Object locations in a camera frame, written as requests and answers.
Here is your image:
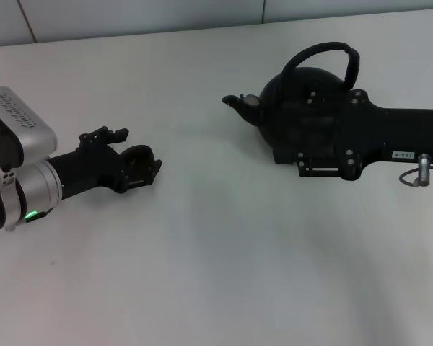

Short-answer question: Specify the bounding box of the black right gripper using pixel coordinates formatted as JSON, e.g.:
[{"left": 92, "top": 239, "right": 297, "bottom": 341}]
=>
[{"left": 273, "top": 89, "right": 433, "bottom": 180}]

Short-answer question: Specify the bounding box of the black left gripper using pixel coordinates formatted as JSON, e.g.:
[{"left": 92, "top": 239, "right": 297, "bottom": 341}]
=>
[{"left": 46, "top": 125, "right": 164, "bottom": 200}]

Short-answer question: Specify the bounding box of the small black teacup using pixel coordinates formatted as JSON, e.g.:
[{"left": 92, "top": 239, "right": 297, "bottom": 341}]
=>
[{"left": 119, "top": 144, "right": 155, "bottom": 174}]

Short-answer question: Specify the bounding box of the black round teapot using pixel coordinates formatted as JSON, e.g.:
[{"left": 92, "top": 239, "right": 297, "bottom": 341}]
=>
[{"left": 222, "top": 41, "right": 361, "bottom": 152}]

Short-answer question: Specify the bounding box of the black left gripper cable with plug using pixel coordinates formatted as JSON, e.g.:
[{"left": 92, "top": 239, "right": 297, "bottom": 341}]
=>
[{"left": 24, "top": 208, "right": 54, "bottom": 224}]

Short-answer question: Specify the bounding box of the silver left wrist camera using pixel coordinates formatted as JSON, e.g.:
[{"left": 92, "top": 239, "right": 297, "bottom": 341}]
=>
[{"left": 0, "top": 85, "right": 58, "bottom": 170}]

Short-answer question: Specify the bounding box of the grey right gripper cable with plug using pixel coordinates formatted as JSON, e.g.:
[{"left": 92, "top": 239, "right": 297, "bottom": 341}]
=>
[{"left": 399, "top": 153, "right": 433, "bottom": 187}]

